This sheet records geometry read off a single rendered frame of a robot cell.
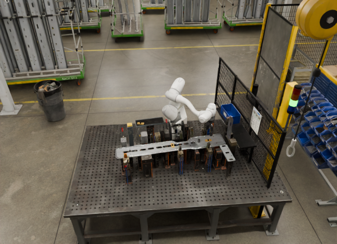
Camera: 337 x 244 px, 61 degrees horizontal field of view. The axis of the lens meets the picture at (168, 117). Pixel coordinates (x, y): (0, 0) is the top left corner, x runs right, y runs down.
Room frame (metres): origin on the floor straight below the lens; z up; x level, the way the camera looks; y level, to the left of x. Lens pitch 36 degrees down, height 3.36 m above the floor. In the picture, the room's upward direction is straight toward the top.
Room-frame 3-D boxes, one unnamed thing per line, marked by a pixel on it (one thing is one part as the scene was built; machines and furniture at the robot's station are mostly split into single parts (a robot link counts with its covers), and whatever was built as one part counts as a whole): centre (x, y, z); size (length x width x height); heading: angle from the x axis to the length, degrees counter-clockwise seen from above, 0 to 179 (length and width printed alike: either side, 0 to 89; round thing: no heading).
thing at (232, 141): (2.70, -0.80, 0.88); 0.08 x 0.08 x 0.36; 12
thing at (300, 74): (4.77, -2.27, 0.65); 1.00 x 0.50 x 1.30; 4
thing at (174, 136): (2.90, -0.11, 0.94); 0.18 x 0.13 x 0.49; 102
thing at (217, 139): (2.67, -0.03, 1.00); 1.38 x 0.22 x 0.02; 102
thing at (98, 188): (2.78, -0.07, 0.68); 2.56 x 1.61 x 0.04; 94
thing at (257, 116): (2.79, -1.07, 1.30); 0.23 x 0.02 x 0.31; 12
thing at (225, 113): (3.22, -0.86, 1.10); 0.30 x 0.17 x 0.13; 14
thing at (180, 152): (2.52, -0.14, 0.87); 0.12 x 0.09 x 0.35; 12
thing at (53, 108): (4.72, 2.28, 0.36); 0.54 x 0.50 x 0.73; 4
